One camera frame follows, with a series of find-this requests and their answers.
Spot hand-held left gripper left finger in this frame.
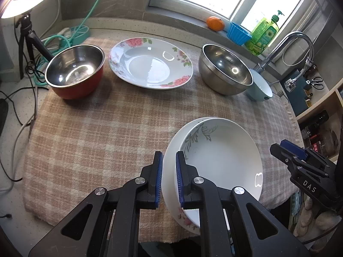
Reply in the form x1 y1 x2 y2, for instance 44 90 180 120
28 151 164 257

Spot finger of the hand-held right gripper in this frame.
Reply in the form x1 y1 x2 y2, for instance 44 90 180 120
270 143 335 203
280 139 332 176

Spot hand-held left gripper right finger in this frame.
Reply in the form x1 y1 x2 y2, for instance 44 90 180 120
175 151 311 257

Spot white plate with pink flower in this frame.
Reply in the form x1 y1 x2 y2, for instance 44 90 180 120
161 117 215 235

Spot white leaf-pattern bowl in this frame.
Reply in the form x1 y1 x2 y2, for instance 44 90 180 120
174 117 263 228

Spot light blue bowl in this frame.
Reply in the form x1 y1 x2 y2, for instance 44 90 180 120
245 69 274 102

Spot stainless steel bowl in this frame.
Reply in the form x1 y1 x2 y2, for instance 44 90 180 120
198 43 254 96

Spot large rose-rimmed white plate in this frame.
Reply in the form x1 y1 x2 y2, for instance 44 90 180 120
108 37 194 89

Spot red steel bowl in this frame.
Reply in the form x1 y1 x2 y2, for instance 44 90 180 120
45 45 105 100

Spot person's right hand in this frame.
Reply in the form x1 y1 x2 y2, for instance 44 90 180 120
293 198 343 247

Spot wooden shelf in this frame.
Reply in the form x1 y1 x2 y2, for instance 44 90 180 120
295 80 343 164

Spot blue knife holder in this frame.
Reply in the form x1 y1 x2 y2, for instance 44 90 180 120
281 68 326 115

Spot beige checked tablecloth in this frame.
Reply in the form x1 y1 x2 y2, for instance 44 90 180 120
23 36 304 244

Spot black scissors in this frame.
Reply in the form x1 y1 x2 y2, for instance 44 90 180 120
305 76 325 90

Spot chrome kitchen faucet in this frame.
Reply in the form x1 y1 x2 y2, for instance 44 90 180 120
253 31 315 91

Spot green dish soap bottle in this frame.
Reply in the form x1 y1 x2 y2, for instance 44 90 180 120
245 10 285 56

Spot blue ribbed cup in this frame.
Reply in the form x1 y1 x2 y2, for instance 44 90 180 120
227 22 252 46

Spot orange fruit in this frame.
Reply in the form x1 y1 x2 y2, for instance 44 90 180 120
206 16 225 31

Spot teal power strip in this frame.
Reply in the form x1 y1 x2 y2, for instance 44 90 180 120
70 25 90 43

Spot black tripod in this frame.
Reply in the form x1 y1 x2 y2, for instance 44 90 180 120
15 13 54 80

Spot white cable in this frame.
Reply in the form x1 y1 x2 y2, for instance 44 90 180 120
0 118 36 193

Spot black cable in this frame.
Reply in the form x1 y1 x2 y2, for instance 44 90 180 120
0 56 50 182

